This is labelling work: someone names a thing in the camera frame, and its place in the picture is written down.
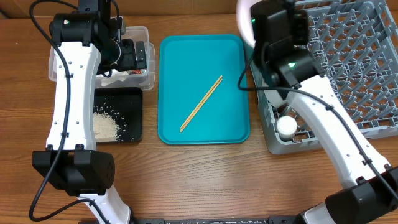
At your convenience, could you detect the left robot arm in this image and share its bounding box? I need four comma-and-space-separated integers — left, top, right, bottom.
32, 1, 146, 223

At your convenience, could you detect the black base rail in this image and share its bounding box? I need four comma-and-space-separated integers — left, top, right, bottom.
132, 215, 305, 224

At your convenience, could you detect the black tray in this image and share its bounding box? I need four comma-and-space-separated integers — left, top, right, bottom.
93, 87, 143, 142

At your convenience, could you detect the red strawberry wrapper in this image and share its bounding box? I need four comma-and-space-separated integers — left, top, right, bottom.
129, 69, 147, 75

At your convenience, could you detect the grey bowl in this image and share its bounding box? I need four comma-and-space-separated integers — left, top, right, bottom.
264, 90, 287, 108

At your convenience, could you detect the clear plastic bin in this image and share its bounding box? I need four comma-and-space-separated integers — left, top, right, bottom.
46, 21, 153, 103

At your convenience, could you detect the white cup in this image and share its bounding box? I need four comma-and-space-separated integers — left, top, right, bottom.
275, 116, 297, 141

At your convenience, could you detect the white napkin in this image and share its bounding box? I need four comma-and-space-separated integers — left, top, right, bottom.
95, 70, 136, 88

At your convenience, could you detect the teal serving tray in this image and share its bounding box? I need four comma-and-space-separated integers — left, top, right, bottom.
158, 34, 250, 145

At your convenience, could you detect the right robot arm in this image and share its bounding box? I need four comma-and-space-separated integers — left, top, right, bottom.
249, 1, 397, 223

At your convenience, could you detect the pile of rice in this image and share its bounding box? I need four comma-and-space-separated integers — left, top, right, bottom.
93, 106, 127, 142

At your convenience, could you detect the pink plate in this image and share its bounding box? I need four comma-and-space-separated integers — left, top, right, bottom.
236, 0, 261, 48

